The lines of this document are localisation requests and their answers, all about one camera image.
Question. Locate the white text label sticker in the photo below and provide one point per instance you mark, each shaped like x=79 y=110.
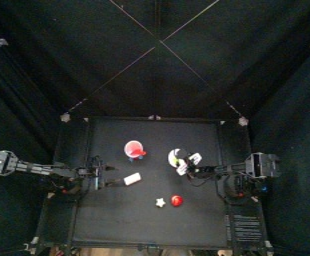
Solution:
x=246 y=228

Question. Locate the red toy tomato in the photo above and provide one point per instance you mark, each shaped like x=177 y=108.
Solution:
x=177 y=200

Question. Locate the white toy pan with egg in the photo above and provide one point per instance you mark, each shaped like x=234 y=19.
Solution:
x=174 y=157

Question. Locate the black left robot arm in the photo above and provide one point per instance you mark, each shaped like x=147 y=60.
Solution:
x=38 y=169

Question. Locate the white toy starfruit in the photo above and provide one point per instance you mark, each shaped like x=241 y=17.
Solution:
x=161 y=202

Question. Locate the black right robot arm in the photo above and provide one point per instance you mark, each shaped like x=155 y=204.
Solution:
x=262 y=165

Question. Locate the small blue toy piece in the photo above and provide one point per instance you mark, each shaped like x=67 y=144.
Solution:
x=135 y=159

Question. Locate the red toy cup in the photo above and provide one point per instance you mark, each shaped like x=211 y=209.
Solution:
x=134 y=149

